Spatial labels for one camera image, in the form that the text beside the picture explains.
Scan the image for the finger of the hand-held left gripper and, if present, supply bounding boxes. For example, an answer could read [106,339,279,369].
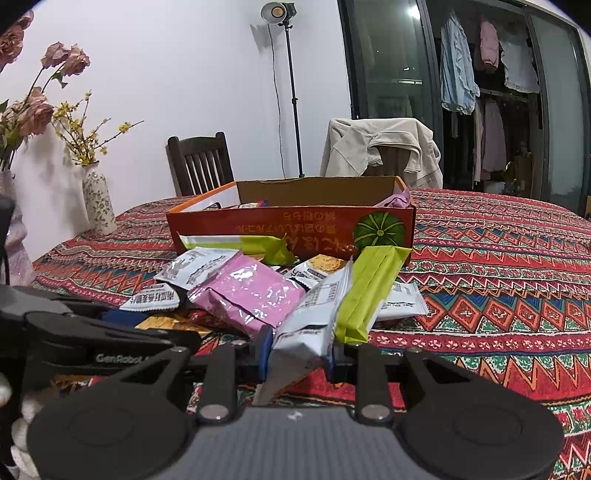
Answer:
[0,286,148,326]
[25,312,202,354]

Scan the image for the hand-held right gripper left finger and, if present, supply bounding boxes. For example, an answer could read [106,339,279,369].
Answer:
[90,325,274,425]

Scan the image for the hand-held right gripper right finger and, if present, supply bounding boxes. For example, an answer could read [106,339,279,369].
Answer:
[324,342,495,425]

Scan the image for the gold and white snack packet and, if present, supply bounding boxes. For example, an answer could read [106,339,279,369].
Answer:
[119,288,181,311]
[284,255,348,291]

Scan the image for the pink snack packet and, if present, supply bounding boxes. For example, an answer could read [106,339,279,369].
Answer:
[189,254,306,341]
[374,189,411,209]

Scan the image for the grey white snack packet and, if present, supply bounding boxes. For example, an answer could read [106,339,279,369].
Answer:
[154,248,243,291]

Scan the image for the orange cardboard box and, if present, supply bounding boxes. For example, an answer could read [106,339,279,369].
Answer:
[166,175,416,268]

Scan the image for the person's left forearm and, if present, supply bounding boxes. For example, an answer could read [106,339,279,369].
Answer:
[0,373,52,464]

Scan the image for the floral ceramic vase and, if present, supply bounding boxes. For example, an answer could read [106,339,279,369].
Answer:
[82,167,118,236]

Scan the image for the long green white snack packet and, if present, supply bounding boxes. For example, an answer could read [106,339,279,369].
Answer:
[178,234,298,267]

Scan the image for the pink glass vase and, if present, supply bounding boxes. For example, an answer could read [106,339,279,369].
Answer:
[0,171,37,287]

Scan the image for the dark wooden chair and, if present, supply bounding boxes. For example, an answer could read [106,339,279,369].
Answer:
[166,132,235,197]
[369,148,416,179]

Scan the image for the yellow flower branches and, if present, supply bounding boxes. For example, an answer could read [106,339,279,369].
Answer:
[53,91,145,168]

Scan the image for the beige jacket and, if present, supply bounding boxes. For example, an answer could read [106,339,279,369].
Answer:
[320,117,443,189]

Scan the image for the pink artificial roses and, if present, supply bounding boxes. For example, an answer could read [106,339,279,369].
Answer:
[0,9,90,171]

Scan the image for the studio light on stand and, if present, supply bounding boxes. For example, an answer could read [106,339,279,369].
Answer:
[260,1,306,179]

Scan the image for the pale pink hanging garment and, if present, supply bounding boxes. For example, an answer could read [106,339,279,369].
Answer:
[473,99,508,183]

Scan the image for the clothes rack with garments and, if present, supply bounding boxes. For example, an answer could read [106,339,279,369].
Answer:
[337,0,591,217]

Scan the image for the light blue hanging shirt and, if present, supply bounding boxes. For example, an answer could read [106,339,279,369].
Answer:
[440,11,481,115]

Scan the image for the white hanging top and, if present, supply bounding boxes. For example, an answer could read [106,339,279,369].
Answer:
[499,32,541,93]

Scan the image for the pink hanging top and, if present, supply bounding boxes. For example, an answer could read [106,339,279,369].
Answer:
[478,18,500,72]

